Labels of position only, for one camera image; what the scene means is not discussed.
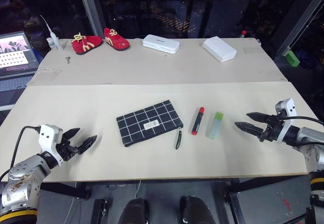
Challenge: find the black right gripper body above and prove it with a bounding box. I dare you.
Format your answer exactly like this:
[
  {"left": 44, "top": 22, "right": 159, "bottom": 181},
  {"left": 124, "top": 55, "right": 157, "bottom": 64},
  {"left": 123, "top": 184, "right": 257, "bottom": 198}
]
[{"left": 258, "top": 113, "right": 285, "bottom": 143}]

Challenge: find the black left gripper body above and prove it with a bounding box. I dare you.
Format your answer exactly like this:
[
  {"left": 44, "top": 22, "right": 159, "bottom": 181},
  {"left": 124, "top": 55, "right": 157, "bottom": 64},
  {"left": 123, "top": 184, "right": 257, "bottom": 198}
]
[{"left": 55, "top": 132, "right": 79, "bottom": 162}]

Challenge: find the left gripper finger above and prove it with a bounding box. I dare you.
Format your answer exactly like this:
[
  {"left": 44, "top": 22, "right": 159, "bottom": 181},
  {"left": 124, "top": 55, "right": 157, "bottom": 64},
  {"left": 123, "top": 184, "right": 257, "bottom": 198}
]
[
  {"left": 75, "top": 134, "right": 98, "bottom": 155},
  {"left": 63, "top": 127, "right": 82, "bottom": 141}
]

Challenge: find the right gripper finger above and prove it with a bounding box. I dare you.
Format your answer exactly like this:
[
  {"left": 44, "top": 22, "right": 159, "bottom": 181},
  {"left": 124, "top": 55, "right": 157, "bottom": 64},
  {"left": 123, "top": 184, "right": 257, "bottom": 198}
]
[
  {"left": 246, "top": 111, "right": 273, "bottom": 124},
  {"left": 234, "top": 121, "right": 267, "bottom": 139}
]

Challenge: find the green highlighter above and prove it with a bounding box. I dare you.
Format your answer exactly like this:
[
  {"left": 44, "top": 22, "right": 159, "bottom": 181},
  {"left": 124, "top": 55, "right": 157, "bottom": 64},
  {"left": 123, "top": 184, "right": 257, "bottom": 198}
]
[{"left": 205, "top": 111, "right": 225, "bottom": 140}]

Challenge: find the black grid pencil pouch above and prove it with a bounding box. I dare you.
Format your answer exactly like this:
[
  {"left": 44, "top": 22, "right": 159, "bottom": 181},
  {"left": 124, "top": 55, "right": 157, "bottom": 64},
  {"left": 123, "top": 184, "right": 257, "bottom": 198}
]
[{"left": 116, "top": 99, "right": 184, "bottom": 151}]

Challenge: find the laptop computer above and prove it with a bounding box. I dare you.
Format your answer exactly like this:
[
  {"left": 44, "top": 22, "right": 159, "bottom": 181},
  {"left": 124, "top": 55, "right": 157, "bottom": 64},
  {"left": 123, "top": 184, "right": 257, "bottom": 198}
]
[{"left": 0, "top": 30, "right": 40, "bottom": 111}]

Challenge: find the white rounded flat case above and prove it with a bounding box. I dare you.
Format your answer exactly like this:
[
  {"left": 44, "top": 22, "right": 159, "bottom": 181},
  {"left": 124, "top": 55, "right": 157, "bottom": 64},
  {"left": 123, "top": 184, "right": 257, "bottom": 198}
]
[{"left": 142, "top": 34, "right": 181, "bottom": 55}]

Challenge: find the red and black marker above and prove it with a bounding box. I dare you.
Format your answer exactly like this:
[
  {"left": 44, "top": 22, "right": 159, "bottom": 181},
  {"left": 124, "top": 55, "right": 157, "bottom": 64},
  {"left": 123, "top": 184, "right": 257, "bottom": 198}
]
[{"left": 191, "top": 106, "right": 206, "bottom": 136}]

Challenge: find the green box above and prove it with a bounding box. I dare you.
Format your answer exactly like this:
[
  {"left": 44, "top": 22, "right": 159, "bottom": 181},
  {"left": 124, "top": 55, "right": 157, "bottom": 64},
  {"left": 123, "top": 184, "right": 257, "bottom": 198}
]
[{"left": 285, "top": 50, "right": 301, "bottom": 68}]

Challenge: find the white rectangular box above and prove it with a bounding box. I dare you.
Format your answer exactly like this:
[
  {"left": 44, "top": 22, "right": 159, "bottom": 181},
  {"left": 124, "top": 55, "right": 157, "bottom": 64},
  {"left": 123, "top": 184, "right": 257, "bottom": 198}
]
[{"left": 201, "top": 36, "right": 237, "bottom": 63}]

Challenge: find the dark rounded shape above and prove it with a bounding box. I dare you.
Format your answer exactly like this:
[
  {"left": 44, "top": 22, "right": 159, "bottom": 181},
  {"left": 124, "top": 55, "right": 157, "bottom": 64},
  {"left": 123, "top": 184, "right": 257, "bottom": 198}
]
[
  {"left": 179, "top": 195, "right": 216, "bottom": 224},
  {"left": 117, "top": 197, "right": 150, "bottom": 224}
]

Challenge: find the red baby shoe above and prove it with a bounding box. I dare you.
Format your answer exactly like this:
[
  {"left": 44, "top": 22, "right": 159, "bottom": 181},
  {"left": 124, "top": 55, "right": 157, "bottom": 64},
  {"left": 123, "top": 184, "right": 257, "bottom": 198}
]
[
  {"left": 71, "top": 32, "right": 103, "bottom": 56},
  {"left": 103, "top": 27, "right": 131, "bottom": 51}
]

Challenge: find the white syringe dispenser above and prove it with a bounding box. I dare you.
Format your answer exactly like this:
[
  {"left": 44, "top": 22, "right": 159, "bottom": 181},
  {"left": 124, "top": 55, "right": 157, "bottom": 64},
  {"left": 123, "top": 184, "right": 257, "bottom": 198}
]
[{"left": 39, "top": 14, "right": 63, "bottom": 51}]

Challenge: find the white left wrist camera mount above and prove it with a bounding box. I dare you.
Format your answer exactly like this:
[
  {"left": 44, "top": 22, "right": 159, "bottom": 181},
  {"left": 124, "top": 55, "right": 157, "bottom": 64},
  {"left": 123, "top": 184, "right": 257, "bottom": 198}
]
[{"left": 38, "top": 124, "right": 64, "bottom": 164}]

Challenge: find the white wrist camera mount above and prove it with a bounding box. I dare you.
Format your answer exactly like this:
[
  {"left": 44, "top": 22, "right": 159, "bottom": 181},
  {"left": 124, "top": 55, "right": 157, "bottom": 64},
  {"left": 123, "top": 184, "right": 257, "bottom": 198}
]
[
  {"left": 38, "top": 124, "right": 64, "bottom": 164},
  {"left": 274, "top": 98, "right": 297, "bottom": 144}
]

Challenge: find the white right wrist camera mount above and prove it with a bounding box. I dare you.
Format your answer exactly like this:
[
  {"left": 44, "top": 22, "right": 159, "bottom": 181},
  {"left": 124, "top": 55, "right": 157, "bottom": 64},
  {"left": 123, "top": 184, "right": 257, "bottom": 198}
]
[{"left": 274, "top": 98, "right": 297, "bottom": 144}]

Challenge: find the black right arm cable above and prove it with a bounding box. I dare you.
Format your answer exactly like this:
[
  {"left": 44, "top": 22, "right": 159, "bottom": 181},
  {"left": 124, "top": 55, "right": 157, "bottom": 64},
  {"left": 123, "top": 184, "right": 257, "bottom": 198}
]
[{"left": 279, "top": 116, "right": 324, "bottom": 127}]

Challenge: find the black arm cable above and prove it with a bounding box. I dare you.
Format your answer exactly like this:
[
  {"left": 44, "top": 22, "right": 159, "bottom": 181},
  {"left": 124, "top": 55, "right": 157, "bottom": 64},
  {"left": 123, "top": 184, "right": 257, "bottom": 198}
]
[
  {"left": 279, "top": 116, "right": 324, "bottom": 127},
  {"left": 0, "top": 125, "right": 42, "bottom": 182}
]

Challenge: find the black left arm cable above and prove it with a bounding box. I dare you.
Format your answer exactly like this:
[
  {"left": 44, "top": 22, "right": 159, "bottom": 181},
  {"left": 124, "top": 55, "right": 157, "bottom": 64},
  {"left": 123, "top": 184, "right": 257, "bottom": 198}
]
[{"left": 0, "top": 125, "right": 42, "bottom": 182}]

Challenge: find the grey slanted frame post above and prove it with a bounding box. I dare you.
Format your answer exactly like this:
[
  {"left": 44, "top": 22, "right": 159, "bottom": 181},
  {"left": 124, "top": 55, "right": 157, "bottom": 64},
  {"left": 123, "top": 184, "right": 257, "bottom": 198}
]
[{"left": 274, "top": 0, "right": 324, "bottom": 58}]

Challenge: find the grey aluminium frame post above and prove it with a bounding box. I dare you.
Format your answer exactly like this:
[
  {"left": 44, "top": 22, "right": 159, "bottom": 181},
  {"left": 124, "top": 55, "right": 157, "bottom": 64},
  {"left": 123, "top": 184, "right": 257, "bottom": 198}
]
[{"left": 75, "top": 0, "right": 107, "bottom": 40}]

